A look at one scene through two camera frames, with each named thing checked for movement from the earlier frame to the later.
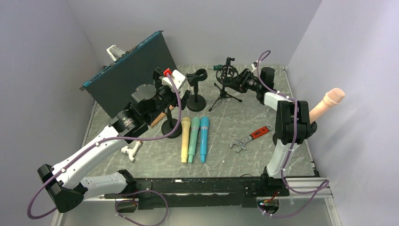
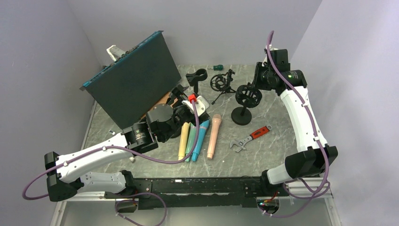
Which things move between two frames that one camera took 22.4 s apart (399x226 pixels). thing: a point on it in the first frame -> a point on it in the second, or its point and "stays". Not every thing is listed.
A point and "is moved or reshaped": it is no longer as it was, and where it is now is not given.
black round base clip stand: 196,102 stays
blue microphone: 203,137 is moved or reshaped
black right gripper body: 248,83 -> 262,80
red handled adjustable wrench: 259,133 stays
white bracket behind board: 115,52 stays
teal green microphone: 194,137 stays
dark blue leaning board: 111,89 stays
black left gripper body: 165,96 -> 182,116
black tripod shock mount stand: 225,74 is moved or reshaped
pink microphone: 332,97 -> 216,120
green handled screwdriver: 218,67 stays
